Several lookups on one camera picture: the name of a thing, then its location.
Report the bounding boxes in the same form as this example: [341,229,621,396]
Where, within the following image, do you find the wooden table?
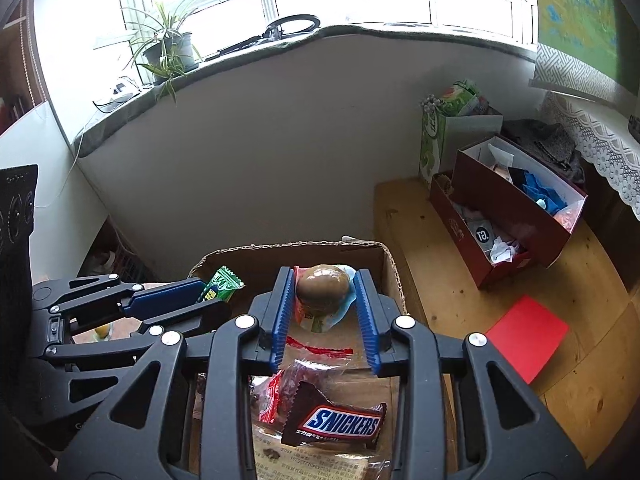
[372,177,640,468]

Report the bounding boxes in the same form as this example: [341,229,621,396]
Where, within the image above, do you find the green gift bag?
[419,79,503,191]

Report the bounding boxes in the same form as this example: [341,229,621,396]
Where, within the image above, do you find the white window frame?
[115,0,536,61]

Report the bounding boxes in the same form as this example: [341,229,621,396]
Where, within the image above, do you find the bright green candy packet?
[197,266,246,303]

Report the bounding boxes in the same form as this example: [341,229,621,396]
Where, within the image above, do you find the clear pack of crackers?
[250,420,396,480]

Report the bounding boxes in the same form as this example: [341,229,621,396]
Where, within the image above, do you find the blue cloth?
[522,170,568,216]

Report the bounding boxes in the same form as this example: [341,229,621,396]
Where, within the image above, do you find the red card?
[484,294,571,386]

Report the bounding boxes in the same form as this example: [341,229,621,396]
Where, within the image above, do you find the crumpled white paper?
[490,237,521,263]

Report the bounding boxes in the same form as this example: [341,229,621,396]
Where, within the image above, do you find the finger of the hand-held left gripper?
[45,301,232,404]
[32,274,208,320]

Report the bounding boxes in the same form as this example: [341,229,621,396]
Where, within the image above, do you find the dark grey patterned cloth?
[502,119,586,181]

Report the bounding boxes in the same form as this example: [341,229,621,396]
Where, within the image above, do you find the black ring-shaped tool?
[202,14,322,62]

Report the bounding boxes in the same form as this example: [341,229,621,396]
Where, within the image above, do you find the potted green plant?
[120,0,221,103]

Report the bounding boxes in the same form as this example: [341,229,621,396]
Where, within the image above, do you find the brown chocolate bar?
[280,380,388,451]

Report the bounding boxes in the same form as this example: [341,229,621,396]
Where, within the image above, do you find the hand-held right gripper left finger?
[57,266,297,480]

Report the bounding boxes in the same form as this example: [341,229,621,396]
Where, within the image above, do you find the wall map poster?
[529,0,626,106]

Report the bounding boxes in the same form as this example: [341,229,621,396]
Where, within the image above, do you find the white lace cloth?
[537,91,640,221]

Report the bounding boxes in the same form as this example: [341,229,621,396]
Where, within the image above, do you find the cardboard box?
[187,237,461,480]

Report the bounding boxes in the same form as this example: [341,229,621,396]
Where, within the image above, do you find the dark red shoe box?
[451,134,588,269]
[429,174,533,289]

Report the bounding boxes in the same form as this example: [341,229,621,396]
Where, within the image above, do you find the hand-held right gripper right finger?
[354,267,586,480]

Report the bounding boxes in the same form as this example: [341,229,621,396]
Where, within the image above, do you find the red clear snack packet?
[285,335,356,396]
[250,375,301,428]

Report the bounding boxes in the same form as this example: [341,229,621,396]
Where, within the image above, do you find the brown braised egg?
[292,262,360,333]

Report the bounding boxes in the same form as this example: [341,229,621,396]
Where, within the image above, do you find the white power strip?
[92,77,141,111]

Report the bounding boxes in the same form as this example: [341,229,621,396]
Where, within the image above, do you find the grey stone windowsill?
[72,22,538,158]

